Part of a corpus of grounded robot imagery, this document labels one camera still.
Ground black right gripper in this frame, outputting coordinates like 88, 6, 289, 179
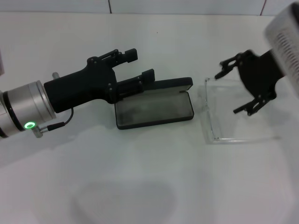
214, 49, 285, 117

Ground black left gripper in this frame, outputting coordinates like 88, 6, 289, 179
43, 48, 155, 114

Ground clear plastic glasses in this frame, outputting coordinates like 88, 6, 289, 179
198, 76, 281, 146

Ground black glasses case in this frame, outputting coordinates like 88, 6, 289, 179
114, 77, 195, 131

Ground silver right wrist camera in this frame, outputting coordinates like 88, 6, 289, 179
263, 1, 299, 77

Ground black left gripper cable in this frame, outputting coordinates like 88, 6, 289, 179
35, 106, 75, 140

